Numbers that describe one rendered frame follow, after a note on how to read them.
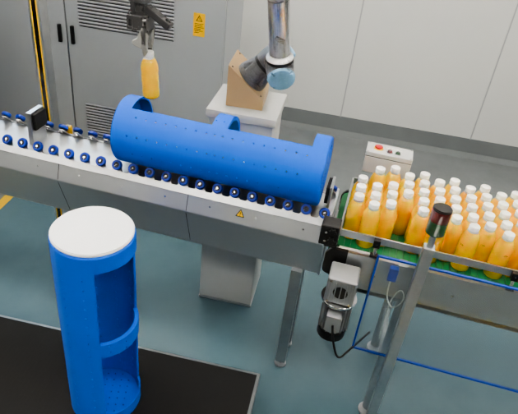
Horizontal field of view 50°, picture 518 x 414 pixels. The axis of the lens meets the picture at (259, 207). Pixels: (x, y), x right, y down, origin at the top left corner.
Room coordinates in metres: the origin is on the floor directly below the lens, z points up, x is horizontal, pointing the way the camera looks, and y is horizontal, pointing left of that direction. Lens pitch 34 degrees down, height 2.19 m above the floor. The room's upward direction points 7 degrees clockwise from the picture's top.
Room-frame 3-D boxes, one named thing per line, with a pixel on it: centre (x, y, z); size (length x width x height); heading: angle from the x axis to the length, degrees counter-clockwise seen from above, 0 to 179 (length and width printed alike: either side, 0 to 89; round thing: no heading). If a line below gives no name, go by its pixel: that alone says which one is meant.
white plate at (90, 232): (1.46, 0.54, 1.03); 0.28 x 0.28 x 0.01
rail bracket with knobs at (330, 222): (1.73, -0.28, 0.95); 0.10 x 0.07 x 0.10; 169
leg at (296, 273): (1.88, -0.20, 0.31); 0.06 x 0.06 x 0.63; 79
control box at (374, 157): (2.18, -0.54, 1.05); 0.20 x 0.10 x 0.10; 79
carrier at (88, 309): (1.46, 0.54, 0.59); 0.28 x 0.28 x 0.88
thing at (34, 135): (2.19, 1.03, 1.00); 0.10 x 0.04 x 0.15; 169
